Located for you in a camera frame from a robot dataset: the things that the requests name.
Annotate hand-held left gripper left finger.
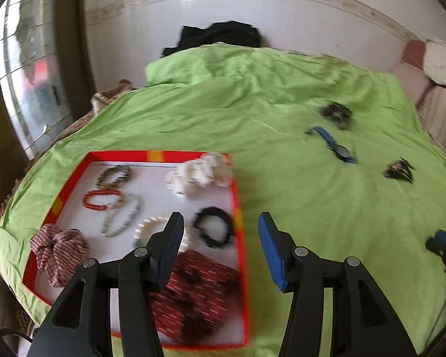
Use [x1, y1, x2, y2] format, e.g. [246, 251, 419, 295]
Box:
[28, 212, 184, 357]

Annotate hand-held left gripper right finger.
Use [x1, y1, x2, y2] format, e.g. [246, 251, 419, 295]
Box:
[257, 212, 417, 357]

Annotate white pearl bracelet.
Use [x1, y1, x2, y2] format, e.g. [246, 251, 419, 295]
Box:
[133, 216, 191, 250]

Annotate black hair tie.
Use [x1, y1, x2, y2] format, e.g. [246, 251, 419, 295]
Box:
[192, 207, 234, 249]

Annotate red polka dot scrunchie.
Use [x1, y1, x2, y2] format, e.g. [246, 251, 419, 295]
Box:
[149, 251, 246, 345]

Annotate red cardboard box tray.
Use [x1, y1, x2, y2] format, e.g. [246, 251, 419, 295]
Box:
[22, 151, 252, 350]

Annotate pale green bead necklace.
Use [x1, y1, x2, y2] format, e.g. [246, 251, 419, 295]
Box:
[100, 193, 142, 238]

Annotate white black-dotted scrunchie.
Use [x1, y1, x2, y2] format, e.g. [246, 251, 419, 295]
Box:
[165, 153, 233, 199]

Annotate leopard print hair tie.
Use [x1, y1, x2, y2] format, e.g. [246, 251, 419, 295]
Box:
[96, 165, 132, 190]

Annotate red bead bracelet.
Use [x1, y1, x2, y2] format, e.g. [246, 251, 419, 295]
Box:
[82, 189, 125, 212]

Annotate red plaid scrunchie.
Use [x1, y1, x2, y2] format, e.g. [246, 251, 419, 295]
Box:
[30, 223, 90, 288]

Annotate green bedsheet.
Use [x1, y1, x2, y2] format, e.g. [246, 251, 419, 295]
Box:
[0, 44, 446, 357]

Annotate black decorated hair clip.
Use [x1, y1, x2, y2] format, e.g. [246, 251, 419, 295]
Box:
[383, 157, 415, 184]

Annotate striped floral sofa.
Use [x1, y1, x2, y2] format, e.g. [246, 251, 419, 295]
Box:
[394, 39, 446, 164]

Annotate dark camouflage scrunchie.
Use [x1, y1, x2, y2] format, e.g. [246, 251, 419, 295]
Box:
[318, 103, 352, 129]

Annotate beige knitted cover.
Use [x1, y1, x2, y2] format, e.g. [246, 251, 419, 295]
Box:
[91, 79, 135, 114]

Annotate white floral cloth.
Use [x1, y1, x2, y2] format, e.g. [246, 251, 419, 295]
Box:
[423, 38, 446, 91]

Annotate stained glass window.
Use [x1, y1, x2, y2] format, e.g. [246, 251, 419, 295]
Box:
[0, 0, 74, 161]

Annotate black cloth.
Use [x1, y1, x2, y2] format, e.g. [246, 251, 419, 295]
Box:
[161, 20, 263, 59]

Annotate blue striped strap wristwatch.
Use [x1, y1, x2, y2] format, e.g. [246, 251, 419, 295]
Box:
[305, 126, 359, 165]

